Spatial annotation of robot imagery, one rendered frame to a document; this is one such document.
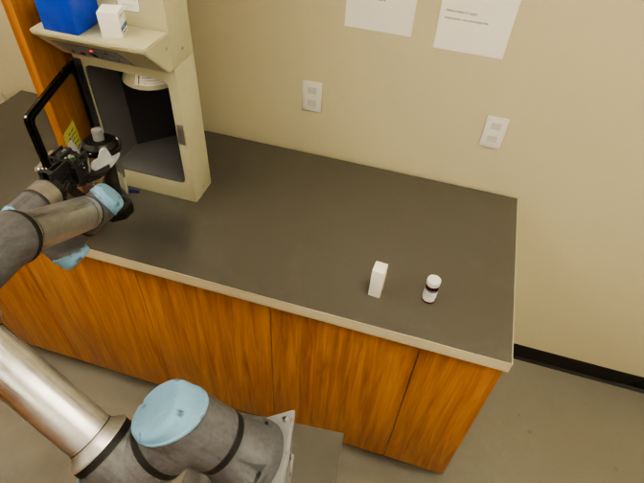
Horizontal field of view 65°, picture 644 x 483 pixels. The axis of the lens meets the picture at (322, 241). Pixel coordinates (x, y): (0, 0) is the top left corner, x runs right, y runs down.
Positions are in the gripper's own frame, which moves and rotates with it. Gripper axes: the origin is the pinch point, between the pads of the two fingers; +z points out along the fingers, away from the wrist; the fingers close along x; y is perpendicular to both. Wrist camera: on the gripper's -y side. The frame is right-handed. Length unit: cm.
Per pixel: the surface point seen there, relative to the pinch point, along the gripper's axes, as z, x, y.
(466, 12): 62, -86, 29
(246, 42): 62, -17, 8
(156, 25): 19.0, -11.7, 29.0
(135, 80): 21.3, -0.1, 10.7
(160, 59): 13.5, -14.7, 22.9
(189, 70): 26.5, -14.7, 14.2
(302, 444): -47, -73, -30
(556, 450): 22, -164, -124
